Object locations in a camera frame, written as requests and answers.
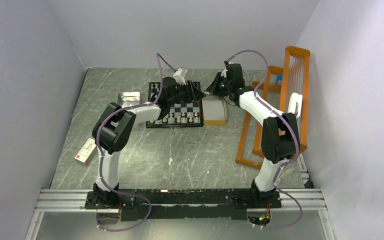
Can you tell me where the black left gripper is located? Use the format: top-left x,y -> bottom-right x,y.
169,80 -> 207,106

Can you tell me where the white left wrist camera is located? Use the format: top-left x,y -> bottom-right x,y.
172,67 -> 188,86

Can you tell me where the white clip object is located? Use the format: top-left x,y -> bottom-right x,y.
286,92 -> 303,119

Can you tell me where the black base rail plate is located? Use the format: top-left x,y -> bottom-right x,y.
84,188 -> 282,222

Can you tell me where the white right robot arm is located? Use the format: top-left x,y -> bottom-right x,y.
206,61 -> 300,207

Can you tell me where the black white chess board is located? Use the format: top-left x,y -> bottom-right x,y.
145,100 -> 204,129

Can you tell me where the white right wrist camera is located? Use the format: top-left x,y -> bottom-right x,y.
221,60 -> 233,78

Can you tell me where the small white red box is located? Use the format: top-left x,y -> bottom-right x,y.
74,137 -> 97,166

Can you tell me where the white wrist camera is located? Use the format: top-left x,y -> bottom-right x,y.
221,60 -> 233,78
172,67 -> 188,86

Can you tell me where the silver metal tray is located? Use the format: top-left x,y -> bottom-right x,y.
116,91 -> 142,107

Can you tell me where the blue cap bottle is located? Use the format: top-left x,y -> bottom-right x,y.
276,74 -> 283,85

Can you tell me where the orange wooden rack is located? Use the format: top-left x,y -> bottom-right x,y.
235,45 -> 311,170

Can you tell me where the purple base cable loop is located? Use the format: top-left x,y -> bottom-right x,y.
95,195 -> 152,232

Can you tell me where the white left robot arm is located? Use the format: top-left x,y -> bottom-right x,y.
92,77 -> 206,208

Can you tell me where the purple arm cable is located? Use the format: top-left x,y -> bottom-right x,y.
94,52 -> 176,200
225,49 -> 304,230

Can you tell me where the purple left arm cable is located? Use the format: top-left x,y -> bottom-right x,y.
94,52 -> 176,200

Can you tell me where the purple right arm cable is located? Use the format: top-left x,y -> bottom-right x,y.
225,49 -> 304,230

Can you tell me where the yellow tray of white pieces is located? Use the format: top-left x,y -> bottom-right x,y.
202,95 -> 228,126

